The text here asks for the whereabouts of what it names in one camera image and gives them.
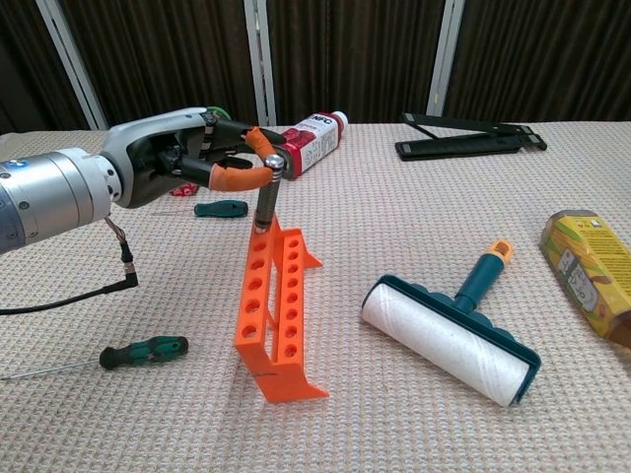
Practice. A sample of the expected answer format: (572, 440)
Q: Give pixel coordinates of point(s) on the orange screwdriver holder rack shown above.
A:
(291, 384)

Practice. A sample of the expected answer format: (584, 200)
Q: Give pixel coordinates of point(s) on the green Pringles can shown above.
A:
(183, 191)

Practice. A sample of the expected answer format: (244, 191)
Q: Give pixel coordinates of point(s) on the red NFC juice bottle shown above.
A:
(315, 138)

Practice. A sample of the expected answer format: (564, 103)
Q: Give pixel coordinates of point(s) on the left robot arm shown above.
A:
(54, 197)

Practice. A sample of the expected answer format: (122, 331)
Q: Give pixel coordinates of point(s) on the small dark teal screwdriver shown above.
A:
(222, 208)

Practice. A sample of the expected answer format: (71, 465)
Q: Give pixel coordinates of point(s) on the black folding laptop stand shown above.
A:
(453, 148)

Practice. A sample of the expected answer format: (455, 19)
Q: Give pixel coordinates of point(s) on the black silver precision screwdriver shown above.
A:
(268, 202)

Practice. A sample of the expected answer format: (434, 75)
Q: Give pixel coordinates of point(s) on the teal lint roller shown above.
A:
(443, 340)

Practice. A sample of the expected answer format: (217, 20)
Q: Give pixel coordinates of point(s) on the yellow label tea bottle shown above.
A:
(581, 266)

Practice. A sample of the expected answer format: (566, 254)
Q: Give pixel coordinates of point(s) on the dark brown pleated curtain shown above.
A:
(172, 49)

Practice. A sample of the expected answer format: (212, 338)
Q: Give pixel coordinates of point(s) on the white metal frame post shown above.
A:
(259, 59)
(443, 59)
(69, 54)

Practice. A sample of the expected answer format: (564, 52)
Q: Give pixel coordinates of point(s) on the beige woven tablecloth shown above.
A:
(98, 443)

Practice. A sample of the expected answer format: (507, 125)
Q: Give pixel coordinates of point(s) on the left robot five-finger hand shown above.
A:
(143, 138)

